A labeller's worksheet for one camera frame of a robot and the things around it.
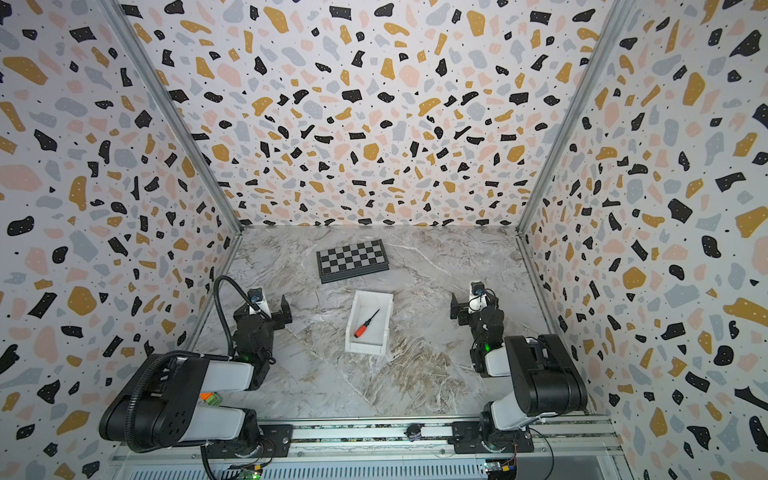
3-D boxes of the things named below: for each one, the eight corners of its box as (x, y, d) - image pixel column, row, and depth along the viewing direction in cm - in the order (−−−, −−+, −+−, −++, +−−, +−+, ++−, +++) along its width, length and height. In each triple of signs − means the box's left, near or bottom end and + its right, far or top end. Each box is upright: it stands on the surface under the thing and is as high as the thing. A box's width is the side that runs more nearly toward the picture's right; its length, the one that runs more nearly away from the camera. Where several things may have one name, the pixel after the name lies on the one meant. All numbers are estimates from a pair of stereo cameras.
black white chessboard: (321, 284, 107) (319, 277, 103) (317, 258, 114) (315, 250, 111) (389, 269, 112) (389, 262, 108) (382, 245, 119) (381, 238, 116)
